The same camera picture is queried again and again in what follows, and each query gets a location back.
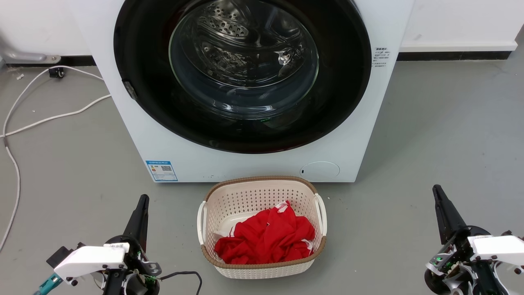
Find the blue energy label sticker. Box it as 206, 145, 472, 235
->
145, 160, 178, 182

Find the black round glass washer door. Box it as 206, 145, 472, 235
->
113, 0, 372, 154

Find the cream perforated laundry basket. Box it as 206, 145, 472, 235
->
197, 176, 328, 279

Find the red garment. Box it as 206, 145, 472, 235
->
214, 200, 316, 265

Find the thick white hose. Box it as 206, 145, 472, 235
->
0, 94, 112, 252

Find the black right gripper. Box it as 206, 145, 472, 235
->
424, 184, 510, 295

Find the grey metal floor bracket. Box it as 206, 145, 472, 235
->
0, 39, 62, 65

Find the thin white cable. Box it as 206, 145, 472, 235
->
0, 66, 105, 138

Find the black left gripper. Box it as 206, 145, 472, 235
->
102, 194, 162, 295

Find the thin black cable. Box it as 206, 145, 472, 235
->
159, 270, 203, 295

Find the small printed text sticker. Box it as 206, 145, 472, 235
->
371, 46, 391, 68

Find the white front-load washing machine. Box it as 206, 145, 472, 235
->
69, 0, 415, 183

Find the round filter cover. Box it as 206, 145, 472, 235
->
300, 161, 341, 181

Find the teal cable connector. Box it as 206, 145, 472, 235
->
34, 273, 63, 295

